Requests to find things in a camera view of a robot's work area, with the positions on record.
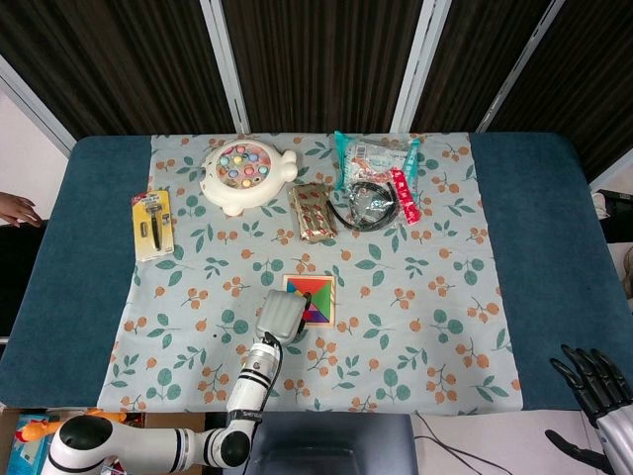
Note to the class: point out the gold brown wrapped package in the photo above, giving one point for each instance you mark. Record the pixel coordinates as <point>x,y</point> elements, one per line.
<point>311,213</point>

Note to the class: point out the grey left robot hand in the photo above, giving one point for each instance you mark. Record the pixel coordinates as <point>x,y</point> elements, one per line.
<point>279,314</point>

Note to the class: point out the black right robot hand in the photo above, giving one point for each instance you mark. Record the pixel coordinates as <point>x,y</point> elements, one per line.
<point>593,381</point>

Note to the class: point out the blue triangle tangram piece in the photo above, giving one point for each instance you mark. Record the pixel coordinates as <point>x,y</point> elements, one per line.
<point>292,287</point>

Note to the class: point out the large red triangle tangram piece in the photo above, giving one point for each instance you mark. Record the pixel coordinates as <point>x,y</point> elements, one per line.
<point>309,284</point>

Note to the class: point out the teal snack bag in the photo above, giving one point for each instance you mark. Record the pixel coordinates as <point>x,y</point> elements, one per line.
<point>361,153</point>

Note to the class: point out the brown cardboard box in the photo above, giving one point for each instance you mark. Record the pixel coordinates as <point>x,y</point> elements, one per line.
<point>168,420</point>

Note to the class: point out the razor on yellow blister card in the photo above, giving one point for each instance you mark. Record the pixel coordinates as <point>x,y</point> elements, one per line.
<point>143,247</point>

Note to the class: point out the black bands in clear bag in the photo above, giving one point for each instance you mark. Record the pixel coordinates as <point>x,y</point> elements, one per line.
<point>366,205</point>

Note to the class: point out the green triangle tangram piece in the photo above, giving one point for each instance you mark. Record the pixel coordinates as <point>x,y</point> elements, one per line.
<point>324,299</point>

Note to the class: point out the wooden tangram puzzle tray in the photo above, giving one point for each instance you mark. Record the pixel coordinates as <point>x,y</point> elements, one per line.
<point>321,325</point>

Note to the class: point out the bystander bare hand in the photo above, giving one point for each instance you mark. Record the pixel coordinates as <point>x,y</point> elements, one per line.
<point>17,210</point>

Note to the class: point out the orange plush toy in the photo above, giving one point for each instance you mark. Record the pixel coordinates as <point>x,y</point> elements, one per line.
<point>34,430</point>

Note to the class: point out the red label strip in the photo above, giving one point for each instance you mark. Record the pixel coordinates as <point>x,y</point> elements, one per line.
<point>405,195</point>

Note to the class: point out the blue table cover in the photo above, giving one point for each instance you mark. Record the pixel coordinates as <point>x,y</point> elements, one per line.
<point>49,297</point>

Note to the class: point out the cream fishing game toy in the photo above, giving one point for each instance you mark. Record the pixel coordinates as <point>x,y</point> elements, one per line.
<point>237,193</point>

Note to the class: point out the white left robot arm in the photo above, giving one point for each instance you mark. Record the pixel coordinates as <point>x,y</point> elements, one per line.
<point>247,391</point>

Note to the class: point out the yellow tangram piece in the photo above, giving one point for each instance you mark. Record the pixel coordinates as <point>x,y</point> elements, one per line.
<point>303,297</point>

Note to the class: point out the fruit and leaf print tablecloth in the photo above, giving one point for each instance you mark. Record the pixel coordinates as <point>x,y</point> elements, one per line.
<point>395,297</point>

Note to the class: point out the pink triangle tangram piece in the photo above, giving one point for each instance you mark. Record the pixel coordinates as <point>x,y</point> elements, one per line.
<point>310,307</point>

